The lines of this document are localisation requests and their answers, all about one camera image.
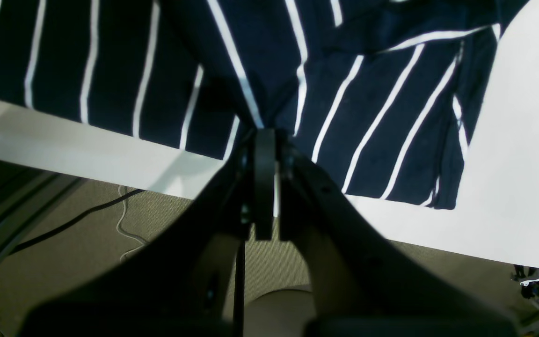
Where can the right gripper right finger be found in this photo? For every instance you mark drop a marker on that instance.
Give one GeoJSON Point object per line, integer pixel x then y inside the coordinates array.
{"type": "Point", "coordinates": [362, 285]}

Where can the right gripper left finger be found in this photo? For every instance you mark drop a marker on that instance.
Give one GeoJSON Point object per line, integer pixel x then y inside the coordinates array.
{"type": "Point", "coordinates": [189, 282]}

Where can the navy white striped t-shirt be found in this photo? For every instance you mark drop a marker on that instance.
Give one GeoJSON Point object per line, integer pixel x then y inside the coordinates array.
{"type": "Point", "coordinates": [384, 95]}

